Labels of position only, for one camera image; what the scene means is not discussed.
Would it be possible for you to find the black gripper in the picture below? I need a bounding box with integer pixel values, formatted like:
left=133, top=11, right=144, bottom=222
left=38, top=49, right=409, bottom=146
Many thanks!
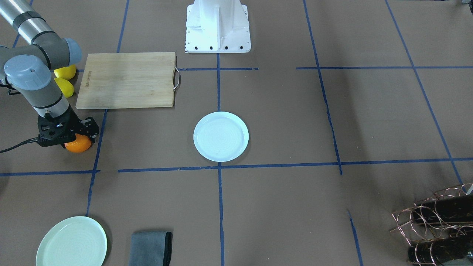
left=37, top=106, right=99, bottom=147

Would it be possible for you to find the light blue plate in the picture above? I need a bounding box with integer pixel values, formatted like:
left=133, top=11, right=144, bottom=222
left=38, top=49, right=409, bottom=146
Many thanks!
left=193, top=111, right=249, bottom=162

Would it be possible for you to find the lower yellow lemon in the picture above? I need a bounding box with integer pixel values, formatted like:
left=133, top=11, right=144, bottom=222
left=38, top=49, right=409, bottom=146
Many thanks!
left=54, top=78, right=75, bottom=98

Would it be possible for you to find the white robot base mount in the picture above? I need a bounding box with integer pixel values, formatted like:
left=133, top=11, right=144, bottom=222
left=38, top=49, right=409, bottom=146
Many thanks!
left=185, top=0, right=252, bottom=54

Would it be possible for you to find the orange fruit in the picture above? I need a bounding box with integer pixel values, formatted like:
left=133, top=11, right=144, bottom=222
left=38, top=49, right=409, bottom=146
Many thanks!
left=64, top=134, right=92, bottom=153

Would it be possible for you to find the wooden cutting board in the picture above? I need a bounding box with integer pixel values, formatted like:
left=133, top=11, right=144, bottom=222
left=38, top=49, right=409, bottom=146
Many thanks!
left=76, top=52, right=180, bottom=110

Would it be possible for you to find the copper wire bottle rack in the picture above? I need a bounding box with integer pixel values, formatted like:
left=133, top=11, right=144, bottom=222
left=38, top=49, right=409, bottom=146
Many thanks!
left=392, top=184, right=473, bottom=266

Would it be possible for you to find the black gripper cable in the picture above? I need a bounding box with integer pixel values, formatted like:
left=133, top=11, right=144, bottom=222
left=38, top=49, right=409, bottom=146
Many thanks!
left=0, top=137, right=40, bottom=154

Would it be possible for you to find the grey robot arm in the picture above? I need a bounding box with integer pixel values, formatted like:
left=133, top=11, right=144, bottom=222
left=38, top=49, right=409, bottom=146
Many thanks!
left=0, top=0, right=99, bottom=147

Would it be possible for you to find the light green plate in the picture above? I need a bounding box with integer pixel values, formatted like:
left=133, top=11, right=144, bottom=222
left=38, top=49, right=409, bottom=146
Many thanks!
left=35, top=216, right=108, bottom=266

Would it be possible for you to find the upper yellow lemon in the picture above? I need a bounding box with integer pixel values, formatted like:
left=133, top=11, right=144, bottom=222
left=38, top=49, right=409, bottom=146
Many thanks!
left=53, top=64, right=77, bottom=81

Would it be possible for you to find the grey folded cloth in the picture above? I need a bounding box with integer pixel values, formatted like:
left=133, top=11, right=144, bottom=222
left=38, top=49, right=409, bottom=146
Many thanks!
left=128, top=231, right=173, bottom=266

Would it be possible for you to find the dark wine bottle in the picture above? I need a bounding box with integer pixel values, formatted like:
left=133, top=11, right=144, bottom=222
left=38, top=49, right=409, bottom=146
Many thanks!
left=408, top=235, right=473, bottom=266
left=413, top=195, right=473, bottom=224

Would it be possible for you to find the yellow lemon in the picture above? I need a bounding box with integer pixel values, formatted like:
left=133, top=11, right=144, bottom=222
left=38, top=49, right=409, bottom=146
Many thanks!
left=54, top=78, right=75, bottom=98
left=53, top=64, right=77, bottom=81

